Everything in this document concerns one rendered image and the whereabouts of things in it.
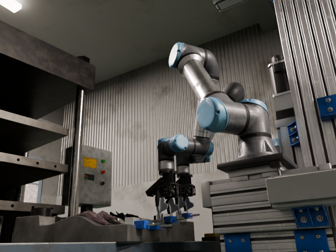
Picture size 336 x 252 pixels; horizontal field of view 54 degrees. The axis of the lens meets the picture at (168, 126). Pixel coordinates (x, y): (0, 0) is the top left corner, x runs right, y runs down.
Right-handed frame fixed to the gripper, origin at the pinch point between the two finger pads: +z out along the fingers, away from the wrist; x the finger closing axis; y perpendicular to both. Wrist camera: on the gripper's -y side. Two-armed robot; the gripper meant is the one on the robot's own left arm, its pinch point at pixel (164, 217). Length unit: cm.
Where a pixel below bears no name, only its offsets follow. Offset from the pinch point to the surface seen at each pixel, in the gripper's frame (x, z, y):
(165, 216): -0.6, -0.3, 1.3
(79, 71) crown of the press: -2, -100, -69
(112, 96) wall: 188, -212, -257
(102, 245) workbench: -41.3, 11.5, 9.0
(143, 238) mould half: -23.3, 9.4, 9.8
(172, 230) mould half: 2.6, 5.6, 2.1
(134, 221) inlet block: -29.0, 3.7, 10.9
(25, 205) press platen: -23, -12, -79
